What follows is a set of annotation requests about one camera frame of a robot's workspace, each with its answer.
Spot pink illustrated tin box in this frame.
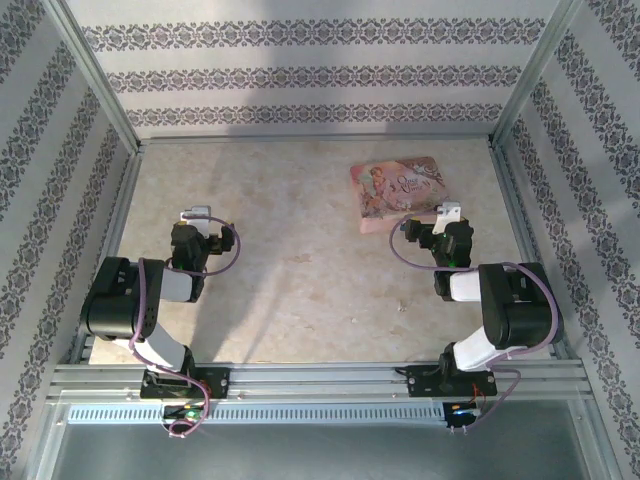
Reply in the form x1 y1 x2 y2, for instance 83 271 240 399
349 155 453 234

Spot grey metal panel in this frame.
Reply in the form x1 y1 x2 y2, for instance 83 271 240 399
29 399 616 480

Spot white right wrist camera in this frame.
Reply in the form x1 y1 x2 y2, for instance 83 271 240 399
432 201 464 236

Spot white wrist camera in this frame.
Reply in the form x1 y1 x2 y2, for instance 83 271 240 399
432 201 464 236
180 203 212 237

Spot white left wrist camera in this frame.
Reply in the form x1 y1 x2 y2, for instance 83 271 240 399
180 203 212 237

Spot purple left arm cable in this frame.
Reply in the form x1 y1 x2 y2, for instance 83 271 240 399
130 212 242 440

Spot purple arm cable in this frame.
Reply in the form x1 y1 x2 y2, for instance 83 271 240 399
389 219 562 435
130 212 242 440

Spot aluminium frame side rail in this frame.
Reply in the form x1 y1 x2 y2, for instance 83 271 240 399
69 144 146 365
488 142 574 362

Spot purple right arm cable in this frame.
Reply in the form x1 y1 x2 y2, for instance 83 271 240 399
389 219 562 435

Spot aluminium frame crossbar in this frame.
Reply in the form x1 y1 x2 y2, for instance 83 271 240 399
135 132 496 146

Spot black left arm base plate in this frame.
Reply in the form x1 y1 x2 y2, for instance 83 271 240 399
139 366 232 401

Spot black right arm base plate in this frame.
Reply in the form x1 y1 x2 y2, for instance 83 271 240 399
407 364 499 399

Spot aluminium frame post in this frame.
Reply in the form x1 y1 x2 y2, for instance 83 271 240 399
42 0 144 154
488 0 586 149

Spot grey slotted cable duct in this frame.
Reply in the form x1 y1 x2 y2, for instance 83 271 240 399
67 402 447 426

